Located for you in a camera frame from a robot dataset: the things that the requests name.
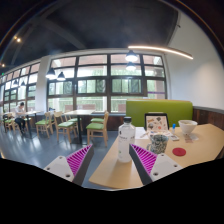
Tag printed sticker sheet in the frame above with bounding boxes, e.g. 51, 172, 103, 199
146, 129, 174, 138

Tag person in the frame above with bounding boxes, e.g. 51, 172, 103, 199
13, 101, 28, 134

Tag light wooden dining table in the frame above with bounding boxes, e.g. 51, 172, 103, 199
63, 109, 98, 145
19, 110, 43, 139

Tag green upholstered booth backrest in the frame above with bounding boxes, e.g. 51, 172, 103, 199
125, 98, 194, 128

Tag black-framed tablet with stickers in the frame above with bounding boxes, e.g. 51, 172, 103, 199
143, 112, 170, 134

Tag white ceramic bowl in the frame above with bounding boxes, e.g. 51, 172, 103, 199
177, 119, 198, 136

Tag black pendant ceiling lamps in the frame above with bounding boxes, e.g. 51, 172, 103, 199
18, 49, 139, 88

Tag dark patterned ceramic mug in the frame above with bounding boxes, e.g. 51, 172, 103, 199
146, 133, 170, 155

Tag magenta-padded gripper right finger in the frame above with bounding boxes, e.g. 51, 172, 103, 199
128, 143, 184, 186

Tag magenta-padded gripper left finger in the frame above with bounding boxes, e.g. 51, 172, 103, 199
43, 143, 95, 187

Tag curved linear ceiling light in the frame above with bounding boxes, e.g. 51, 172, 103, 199
127, 44, 194, 61

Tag wooden chairs with green seats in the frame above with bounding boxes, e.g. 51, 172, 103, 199
1, 110, 110, 148

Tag flat round red coaster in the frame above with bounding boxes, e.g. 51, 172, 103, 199
171, 147, 187, 158

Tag clear plastic water bottle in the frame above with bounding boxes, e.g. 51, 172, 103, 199
117, 116, 137, 164

